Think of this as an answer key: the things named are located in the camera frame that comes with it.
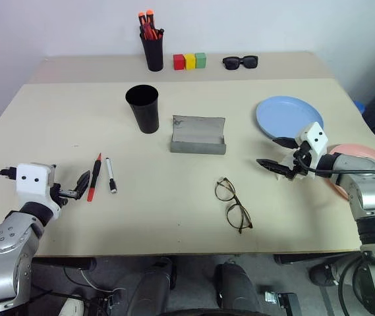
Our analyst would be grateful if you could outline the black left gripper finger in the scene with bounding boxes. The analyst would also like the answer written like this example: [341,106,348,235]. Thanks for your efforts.
[74,170,92,200]

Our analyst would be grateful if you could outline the black cup holding tools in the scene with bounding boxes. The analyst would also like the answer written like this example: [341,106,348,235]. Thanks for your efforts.
[140,28,165,72]

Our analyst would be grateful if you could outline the black sunglasses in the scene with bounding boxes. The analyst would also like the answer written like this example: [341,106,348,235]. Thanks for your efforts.
[221,55,259,71]

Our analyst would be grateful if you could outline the black shoe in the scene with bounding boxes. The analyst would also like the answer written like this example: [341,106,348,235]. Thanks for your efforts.
[308,262,341,288]

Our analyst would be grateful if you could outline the white marker with black cap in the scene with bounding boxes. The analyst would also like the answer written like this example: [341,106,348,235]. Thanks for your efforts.
[104,157,119,194]

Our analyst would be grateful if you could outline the blue plate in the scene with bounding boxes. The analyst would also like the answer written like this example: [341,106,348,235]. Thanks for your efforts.
[256,95,325,141]

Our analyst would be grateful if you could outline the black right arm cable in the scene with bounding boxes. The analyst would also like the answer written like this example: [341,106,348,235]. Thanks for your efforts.
[299,153,375,179]

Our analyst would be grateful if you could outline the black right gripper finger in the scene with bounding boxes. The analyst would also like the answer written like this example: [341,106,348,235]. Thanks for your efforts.
[256,159,291,176]
[272,136,299,149]

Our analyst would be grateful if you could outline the red and black pen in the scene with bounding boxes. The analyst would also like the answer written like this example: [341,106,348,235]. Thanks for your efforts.
[86,152,103,203]

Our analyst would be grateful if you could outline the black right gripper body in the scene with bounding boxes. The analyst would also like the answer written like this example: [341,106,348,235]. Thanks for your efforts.
[283,141,313,181]

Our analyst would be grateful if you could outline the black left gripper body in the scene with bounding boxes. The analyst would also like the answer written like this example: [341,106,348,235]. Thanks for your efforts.
[50,182,78,209]

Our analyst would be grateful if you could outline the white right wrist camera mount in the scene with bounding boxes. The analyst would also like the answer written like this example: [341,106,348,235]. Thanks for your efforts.
[276,122,330,182]

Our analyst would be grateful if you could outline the grey open glasses case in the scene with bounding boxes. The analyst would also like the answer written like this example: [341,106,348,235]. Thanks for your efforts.
[169,115,227,155]

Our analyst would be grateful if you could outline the dark rounded shape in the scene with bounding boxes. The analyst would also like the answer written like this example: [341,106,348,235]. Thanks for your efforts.
[125,258,177,316]
[214,261,263,316]

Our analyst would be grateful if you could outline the empty black cup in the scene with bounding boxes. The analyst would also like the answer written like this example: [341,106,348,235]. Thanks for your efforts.
[125,84,160,134]

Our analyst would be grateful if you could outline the black caster with metal bracket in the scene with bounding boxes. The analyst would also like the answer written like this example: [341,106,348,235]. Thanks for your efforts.
[263,290,304,316]

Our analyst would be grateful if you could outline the tortoiseshell eyeglasses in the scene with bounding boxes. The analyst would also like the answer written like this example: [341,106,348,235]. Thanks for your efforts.
[215,176,254,234]

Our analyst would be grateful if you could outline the pink plate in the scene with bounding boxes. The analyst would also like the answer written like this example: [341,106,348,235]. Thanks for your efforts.
[326,143,375,200]

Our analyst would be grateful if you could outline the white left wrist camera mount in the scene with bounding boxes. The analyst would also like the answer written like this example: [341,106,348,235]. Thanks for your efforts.
[15,162,61,220]

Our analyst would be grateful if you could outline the green block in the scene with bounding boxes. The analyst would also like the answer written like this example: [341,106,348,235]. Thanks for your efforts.
[194,52,208,69]

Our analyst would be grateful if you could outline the yellow block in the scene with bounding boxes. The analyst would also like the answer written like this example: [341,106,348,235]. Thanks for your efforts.
[183,53,197,71]

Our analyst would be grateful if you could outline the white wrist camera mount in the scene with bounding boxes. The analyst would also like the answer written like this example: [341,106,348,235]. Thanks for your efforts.
[15,162,61,220]
[276,122,330,182]

